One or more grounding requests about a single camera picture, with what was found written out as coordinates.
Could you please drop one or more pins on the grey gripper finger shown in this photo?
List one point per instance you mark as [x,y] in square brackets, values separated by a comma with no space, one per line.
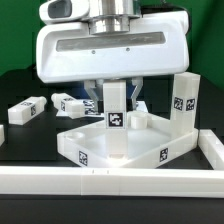
[134,86]
[94,89]

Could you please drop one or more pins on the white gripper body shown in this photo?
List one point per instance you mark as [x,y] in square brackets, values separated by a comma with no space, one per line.
[155,45]

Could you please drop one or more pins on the white desk top tray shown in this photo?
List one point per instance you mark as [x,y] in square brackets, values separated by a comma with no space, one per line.
[146,143]

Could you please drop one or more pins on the AprilTag marker sheet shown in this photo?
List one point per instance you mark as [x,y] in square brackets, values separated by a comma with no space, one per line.
[90,111]

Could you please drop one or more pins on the white right obstacle bar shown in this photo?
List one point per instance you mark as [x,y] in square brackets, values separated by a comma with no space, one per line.
[212,148]

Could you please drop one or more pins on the white obstacle bar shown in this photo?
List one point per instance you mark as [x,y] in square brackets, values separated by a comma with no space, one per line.
[212,148]
[2,136]
[111,182]

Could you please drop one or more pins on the white left obstacle bar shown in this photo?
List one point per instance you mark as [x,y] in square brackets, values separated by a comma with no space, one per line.
[2,136]

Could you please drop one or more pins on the white front obstacle bar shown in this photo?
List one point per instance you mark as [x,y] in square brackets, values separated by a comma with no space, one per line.
[111,182]

